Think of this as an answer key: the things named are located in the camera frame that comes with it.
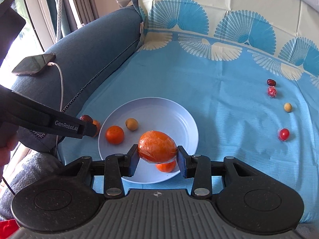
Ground blue fan-print cloth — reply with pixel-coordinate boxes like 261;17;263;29
57;0;319;225

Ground plastic-wrapped orange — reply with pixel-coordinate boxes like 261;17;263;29
138;130;178;165

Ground thin black cable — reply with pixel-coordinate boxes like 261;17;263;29
1;177;16;195

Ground mandarin orange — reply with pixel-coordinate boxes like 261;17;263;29
91;120;101;138
156;161;177;173
105;125;125;145

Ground pale blue round plate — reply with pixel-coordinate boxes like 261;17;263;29
98;97;200;184

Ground teal curtain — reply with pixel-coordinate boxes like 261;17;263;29
50;0;73;38

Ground person's left hand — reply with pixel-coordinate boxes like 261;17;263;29
0;139;20;173

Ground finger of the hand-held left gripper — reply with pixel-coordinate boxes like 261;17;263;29
11;91;98;140

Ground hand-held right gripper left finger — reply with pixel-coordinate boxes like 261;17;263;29
57;144;140;200

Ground grey pleated curtain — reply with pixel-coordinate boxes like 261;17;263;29
62;0;100;27

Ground plastic-wrapped cherry tomato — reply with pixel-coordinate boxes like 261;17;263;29
277;128;291;142

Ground black smartphone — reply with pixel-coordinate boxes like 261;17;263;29
12;53;57;77

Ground red cloth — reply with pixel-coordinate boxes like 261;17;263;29
0;219;22;237

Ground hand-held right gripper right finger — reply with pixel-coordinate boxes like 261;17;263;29
176;145;254;197

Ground white perforated strap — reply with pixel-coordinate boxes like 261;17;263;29
57;0;63;42

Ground white charging cable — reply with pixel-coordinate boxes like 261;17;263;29
48;61;66;152

